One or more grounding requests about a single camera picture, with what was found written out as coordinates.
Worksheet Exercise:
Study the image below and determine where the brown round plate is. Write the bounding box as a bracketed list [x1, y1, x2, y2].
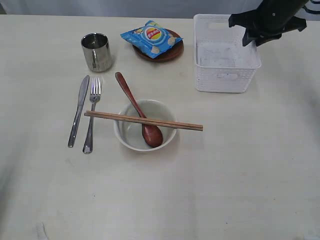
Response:
[130, 28, 184, 63]

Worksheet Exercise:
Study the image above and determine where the silver table knife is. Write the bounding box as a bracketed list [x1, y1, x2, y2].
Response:
[67, 75, 90, 148]

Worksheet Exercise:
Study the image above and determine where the silver fork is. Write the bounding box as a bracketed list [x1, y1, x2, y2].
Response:
[82, 77, 103, 154]

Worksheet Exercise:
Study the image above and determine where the brown wooden chopstick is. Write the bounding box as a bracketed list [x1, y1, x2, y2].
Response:
[85, 110, 204, 129]
[83, 112, 204, 132]

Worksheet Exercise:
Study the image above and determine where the white patterned ceramic bowl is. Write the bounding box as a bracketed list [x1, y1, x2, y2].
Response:
[113, 99, 177, 153]

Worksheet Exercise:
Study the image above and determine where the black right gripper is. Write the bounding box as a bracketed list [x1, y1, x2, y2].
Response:
[228, 0, 307, 47]

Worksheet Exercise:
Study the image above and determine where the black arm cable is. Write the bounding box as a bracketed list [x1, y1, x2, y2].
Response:
[302, 0, 320, 14]

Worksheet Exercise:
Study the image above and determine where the blue chips bag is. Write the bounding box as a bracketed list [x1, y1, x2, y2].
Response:
[120, 20, 183, 59]

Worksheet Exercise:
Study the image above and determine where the white perforated plastic basket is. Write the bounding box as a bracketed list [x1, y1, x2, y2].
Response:
[193, 14, 262, 93]

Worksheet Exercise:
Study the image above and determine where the shiny steel cup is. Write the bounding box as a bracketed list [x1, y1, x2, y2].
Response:
[80, 32, 113, 72]

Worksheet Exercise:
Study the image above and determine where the red-brown wooden spoon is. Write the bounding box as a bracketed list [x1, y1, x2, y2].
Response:
[115, 72, 163, 148]

